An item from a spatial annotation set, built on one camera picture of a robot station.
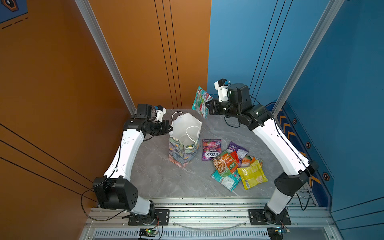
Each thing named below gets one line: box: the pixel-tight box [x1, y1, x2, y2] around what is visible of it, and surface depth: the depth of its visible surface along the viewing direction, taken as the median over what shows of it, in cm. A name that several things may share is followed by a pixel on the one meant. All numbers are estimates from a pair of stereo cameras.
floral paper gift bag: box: [168, 112, 202, 169], surface depth 82 cm
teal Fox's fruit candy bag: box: [192, 85, 213, 120], surface depth 71 cm
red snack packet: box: [229, 151, 240, 164], surface depth 92 cm
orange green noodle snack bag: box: [212, 151, 240, 177], surface depth 89 cm
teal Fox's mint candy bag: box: [210, 169, 242, 192], surface depth 85 cm
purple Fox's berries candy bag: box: [201, 139, 222, 161], surface depth 97 cm
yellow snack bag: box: [237, 159, 268, 190], surface depth 84 cm
